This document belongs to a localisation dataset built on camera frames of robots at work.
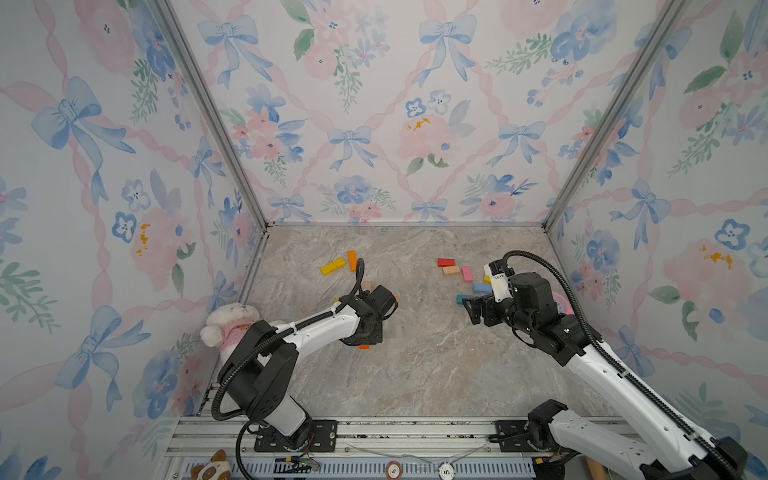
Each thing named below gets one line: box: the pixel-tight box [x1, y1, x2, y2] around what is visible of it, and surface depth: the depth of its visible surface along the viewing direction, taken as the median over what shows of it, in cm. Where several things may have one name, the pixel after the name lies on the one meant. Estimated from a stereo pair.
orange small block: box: [347, 250, 357, 272], surface depth 112 cm
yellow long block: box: [320, 258, 347, 276], surface depth 109 cm
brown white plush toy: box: [191, 449, 232, 480], surface depth 69 cm
